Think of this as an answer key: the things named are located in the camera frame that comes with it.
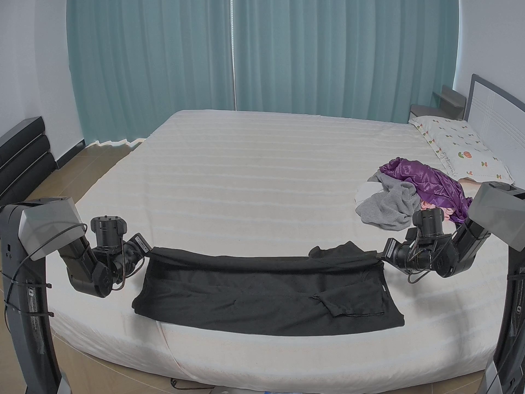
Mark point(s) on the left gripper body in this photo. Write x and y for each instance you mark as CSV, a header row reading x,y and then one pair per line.
x,y
140,248

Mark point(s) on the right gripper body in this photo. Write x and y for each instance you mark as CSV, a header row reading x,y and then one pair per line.
x,y
394,255

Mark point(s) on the black T-shirt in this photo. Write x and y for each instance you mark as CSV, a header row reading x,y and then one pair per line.
x,y
266,294

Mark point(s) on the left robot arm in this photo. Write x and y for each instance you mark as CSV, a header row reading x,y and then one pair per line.
x,y
28,302

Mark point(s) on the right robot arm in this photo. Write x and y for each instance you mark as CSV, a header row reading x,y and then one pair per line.
x,y
492,216

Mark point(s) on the bed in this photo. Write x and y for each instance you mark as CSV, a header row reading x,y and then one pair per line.
x,y
266,170

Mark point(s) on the grey knit garment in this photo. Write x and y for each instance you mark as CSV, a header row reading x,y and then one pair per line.
x,y
389,207

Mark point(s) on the pink garment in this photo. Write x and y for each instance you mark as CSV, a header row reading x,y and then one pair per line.
x,y
432,207

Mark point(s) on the white garment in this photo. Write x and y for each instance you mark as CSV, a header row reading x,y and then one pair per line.
x,y
367,191

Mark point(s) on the purple satin garment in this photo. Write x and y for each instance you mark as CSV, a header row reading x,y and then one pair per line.
x,y
430,183

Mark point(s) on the white printed pillow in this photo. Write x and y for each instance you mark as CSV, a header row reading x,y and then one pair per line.
x,y
463,148

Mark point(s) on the black chest of drawers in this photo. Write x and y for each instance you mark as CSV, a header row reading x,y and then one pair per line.
x,y
22,154

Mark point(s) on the grey bedside table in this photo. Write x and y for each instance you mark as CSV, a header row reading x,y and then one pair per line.
x,y
445,101

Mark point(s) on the blue-green curtain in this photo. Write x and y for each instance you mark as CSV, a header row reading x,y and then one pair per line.
x,y
344,43
156,47

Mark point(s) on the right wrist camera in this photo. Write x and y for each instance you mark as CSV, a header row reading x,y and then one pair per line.
x,y
411,235

